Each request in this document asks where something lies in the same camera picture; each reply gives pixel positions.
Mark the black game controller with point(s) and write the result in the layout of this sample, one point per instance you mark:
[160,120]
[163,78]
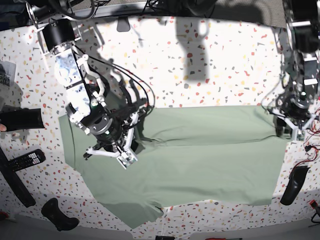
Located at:
[52,212]

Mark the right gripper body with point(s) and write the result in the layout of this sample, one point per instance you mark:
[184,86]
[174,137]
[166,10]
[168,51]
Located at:
[109,129]

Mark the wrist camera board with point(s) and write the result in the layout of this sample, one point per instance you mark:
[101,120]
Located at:
[298,135]
[127,158]

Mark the long black bar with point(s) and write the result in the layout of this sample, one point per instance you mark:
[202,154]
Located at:
[15,183]

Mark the small red clip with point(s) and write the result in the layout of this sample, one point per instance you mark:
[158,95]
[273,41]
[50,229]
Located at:
[313,204]

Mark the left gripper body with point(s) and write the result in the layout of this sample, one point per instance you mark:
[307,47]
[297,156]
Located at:
[292,107]

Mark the black TV remote control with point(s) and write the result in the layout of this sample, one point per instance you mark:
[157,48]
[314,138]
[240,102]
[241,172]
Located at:
[27,160]

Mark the grey monitor stand foot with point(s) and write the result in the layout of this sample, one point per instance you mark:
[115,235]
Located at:
[123,24]

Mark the black curved handle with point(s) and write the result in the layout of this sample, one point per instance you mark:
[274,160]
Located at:
[296,181]

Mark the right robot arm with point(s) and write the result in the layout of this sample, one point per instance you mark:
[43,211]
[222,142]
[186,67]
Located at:
[86,90]

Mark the light green T-shirt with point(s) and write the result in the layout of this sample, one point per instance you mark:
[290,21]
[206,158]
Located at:
[184,155]

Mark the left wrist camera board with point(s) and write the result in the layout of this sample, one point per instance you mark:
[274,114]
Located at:
[298,135]

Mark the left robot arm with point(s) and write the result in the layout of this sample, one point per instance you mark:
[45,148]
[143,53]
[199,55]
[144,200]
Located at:
[303,87]

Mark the black cylinder roll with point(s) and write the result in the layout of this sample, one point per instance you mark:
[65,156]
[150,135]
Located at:
[23,119]

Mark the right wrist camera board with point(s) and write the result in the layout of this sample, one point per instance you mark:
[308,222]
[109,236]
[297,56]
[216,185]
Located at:
[127,158]

